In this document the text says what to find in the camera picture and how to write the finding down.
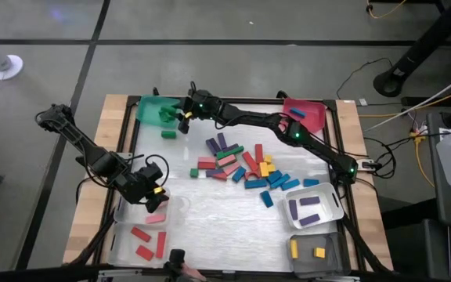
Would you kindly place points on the clear plastic bin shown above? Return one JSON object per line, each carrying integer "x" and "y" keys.
{"x": 131, "y": 215}
{"x": 123, "y": 250}

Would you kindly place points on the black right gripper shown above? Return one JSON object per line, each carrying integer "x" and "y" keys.
{"x": 188, "y": 104}

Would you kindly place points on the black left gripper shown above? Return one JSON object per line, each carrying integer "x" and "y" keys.
{"x": 141, "y": 182}

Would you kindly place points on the black stand pole with base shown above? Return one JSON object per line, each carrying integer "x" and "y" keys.
{"x": 417, "y": 51}

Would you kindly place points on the grey control box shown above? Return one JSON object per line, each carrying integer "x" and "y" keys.
{"x": 366, "y": 164}

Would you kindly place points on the black table frame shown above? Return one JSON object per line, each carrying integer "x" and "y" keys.
{"x": 233, "y": 100}

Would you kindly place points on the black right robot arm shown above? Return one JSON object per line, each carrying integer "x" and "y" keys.
{"x": 249, "y": 115}

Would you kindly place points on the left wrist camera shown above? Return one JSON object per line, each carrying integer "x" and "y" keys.
{"x": 159, "y": 192}

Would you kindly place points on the small green wooden block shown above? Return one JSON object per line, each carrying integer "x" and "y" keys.
{"x": 193, "y": 172}

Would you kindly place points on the black frame bar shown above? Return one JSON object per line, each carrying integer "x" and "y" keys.
{"x": 33, "y": 274}

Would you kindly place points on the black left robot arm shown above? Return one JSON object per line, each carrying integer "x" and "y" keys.
{"x": 92, "y": 156}

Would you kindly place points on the purple wooden block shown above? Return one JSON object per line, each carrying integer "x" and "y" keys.
{"x": 293, "y": 209}
{"x": 310, "y": 201}
{"x": 309, "y": 219}
{"x": 232, "y": 147}
{"x": 222, "y": 141}
{"x": 214, "y": 172}
{"x": 211, "y": 146}

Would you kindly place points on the green plastic tray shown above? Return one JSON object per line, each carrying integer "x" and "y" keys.
{"x": 149, "y": 111}

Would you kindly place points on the red plastic tray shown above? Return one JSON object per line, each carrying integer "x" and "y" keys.
{"x": 315, "y": 113}

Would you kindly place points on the person's hand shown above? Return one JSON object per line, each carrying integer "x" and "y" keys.
{"x": 191, "y": 271}

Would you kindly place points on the red wooden block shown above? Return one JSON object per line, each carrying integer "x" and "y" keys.
{"x": 161, "y": 244}
{"x": 145, "y": 253}
{"x": 250, "y": 161}
{"x": 220, "y": 176}
{"x": 258, "y": 153}
{"x": 140, "y": 234}
{"x": 206, "y": 165}

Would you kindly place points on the pink wooden arch block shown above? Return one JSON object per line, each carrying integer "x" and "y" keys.
{"x": 252, "y": 174}

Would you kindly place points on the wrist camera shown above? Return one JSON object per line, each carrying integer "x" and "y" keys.
{"x": 159, "y": 192}
{"x": 189, "y": 114}

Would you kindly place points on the grey plastic bin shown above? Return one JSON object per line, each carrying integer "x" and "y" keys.
{"x": 307, "y": 266}

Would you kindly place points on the small white floor object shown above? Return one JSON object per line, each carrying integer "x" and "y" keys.
{"x": 362, "y": 102}

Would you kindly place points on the white plastic bin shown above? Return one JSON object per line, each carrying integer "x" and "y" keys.
{"x": 321, "y": 210}

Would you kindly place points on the small yellow wooden block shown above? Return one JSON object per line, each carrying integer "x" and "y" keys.
{"x": 268, "y": 158}
{"x": 319, "y": 252}
{"x": 271, "y": 167}

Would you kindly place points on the blue wooden block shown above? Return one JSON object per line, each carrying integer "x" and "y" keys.
{"x": 255, "y": 183}
{"x": 290, "y": 184}
{"x": 281, "y": 181}
{"x": 311, "y": 182}
{"x": 266, "y": 198}
{"x": 239, "y": 174}
{"x": 275, "y": 176}
{"x": 298, "y": 113}

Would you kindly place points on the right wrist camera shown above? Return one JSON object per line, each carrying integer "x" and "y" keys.
{"x": 189, "y": 114}

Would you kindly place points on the black handheld object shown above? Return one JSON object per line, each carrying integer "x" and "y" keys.
{"x": 176, "y": 259}

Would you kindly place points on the long green wooden block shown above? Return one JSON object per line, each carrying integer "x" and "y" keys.
{"x": 230, "y": 152}

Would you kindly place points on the black equipment cart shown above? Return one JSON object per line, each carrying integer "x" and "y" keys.
{"x": 441, "y": 235}

